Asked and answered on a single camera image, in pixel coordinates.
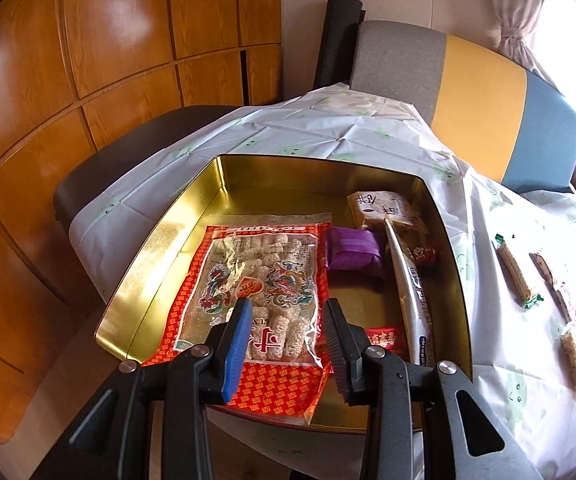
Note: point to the wooden wardrobe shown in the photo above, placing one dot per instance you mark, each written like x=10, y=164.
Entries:
x=93, y=85

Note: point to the grey yellow blue chair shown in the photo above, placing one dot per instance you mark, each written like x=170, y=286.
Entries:
x=483, y=95

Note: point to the clear puffed rice cake packet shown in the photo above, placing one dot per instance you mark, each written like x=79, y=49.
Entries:
x=378, y=210

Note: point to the beige curtain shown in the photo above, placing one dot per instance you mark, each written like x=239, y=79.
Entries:
x=513, y=25

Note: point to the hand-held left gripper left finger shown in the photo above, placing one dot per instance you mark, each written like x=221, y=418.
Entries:
x=235, y=355

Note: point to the large red snack bag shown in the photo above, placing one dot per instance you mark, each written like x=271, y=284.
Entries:
x=268, y=270

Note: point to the purple pastry packet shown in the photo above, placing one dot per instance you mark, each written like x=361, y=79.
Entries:
x=355, y=255

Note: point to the black rolled mat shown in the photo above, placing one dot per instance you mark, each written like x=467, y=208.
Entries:
x=338, y=40

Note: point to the white printed plastic tablecloth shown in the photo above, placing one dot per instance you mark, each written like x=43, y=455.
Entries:
x=508, y=360

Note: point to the brown snack bar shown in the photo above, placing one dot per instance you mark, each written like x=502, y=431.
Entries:
x=544, y=271

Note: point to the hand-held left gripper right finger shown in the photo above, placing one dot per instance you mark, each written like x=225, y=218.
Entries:
x=340, y=355

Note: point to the small red candy packet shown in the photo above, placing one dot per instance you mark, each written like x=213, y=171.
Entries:
x=383, y=338
x=423, y=255

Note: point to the long silver snack packet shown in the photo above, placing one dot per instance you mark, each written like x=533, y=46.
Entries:
x=410, y=290

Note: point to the gold tin box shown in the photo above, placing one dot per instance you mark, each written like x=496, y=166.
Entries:
x=268, y=190

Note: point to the green-ended wafer bar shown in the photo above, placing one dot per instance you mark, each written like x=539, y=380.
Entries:
x=515, y=272

